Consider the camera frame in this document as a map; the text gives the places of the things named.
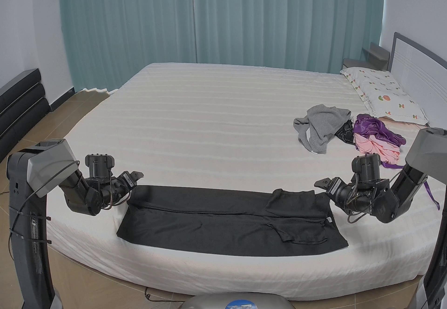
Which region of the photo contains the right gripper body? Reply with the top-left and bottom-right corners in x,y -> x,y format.
326,178 -> 350,203

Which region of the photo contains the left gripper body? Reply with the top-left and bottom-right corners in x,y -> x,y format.
117,171 -> 137,194

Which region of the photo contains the black T-shirt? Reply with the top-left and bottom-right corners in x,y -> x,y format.
116,185 -> 350,256

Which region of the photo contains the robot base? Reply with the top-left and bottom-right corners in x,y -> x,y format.
180,293 -> 295,309

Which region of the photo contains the pile of clothes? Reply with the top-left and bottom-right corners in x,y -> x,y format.
335,114 -> 440,211

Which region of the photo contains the bed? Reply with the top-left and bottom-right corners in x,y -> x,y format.
45,32 -> 447,301

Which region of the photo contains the grey garment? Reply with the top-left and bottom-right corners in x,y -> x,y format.
293,104 -> 351,154

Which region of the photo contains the white printed pillow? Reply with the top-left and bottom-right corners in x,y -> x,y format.
340,67 -> 429,125

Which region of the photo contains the black chest of drawers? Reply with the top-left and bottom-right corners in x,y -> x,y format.
0,68 -> 50,159

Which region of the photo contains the grey bedside table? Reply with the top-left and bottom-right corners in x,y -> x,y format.
342,42 -> 390,72

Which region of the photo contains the blue-green curtain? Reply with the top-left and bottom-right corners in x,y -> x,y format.
59,0 -> 196,92
192,0 -> 385,73

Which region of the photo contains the black cable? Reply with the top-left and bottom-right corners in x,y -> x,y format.
9,160 -> 79,249
144,286 -> 187,303

